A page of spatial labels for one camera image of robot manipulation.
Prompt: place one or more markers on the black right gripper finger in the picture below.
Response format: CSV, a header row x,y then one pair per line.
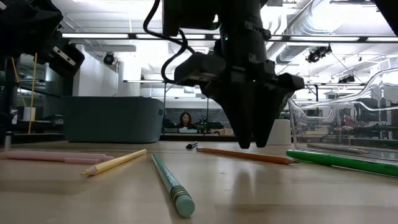
x,y
242,121
265,118

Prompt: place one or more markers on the orange pencil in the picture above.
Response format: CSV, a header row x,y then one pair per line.
x,y
248,155

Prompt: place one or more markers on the black pen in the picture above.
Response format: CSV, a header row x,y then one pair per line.
x,y
191,145

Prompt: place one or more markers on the green pen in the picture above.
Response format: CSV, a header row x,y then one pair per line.
x,y
342,161

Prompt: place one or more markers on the teal pencil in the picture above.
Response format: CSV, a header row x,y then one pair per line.
x,y
174,186

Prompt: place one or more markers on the clear plastic tray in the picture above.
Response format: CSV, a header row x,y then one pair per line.
x,y
357,146

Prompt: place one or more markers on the pink pen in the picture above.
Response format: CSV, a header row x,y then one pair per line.
x,y
46,155

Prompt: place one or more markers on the yellow pencil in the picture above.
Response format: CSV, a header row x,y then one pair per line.
x,y
115,162

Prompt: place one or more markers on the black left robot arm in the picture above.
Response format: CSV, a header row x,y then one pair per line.
x,y
25,25

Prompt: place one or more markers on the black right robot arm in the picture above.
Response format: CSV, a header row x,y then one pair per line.
x,y
242,28

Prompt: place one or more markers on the cardboard box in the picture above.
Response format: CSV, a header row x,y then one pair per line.
x,y
226,131

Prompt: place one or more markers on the white plant pot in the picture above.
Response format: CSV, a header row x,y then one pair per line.
x,y
281,132

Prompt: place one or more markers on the small black device green lights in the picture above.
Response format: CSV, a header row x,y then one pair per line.
x,y
214,125

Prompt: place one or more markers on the long ceiling light strip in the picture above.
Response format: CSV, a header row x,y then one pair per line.
x,y
93,35

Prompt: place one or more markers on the thin yellow pole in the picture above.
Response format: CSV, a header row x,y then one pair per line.
x,y
15,74
32,93

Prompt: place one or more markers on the person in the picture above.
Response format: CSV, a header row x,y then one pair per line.
x,y
186,119

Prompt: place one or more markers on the white cylinder container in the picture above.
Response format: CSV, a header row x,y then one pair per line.
x,y
29,113

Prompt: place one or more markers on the black ceiling spotlight cluster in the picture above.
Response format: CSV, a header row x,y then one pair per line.
x,y
317,53
346,79

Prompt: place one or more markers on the teal plastic bin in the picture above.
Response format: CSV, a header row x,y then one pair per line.
x,y
112,119

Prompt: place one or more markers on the silver ventilation duct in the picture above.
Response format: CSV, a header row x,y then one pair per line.
x,y
289,53

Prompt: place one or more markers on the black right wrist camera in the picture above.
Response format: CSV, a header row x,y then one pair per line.
x,y
199,68

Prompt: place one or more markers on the black metal table frame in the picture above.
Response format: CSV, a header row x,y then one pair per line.
x,y
186,137

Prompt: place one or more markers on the silver metal post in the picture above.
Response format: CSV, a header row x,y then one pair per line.
x,y
7,140

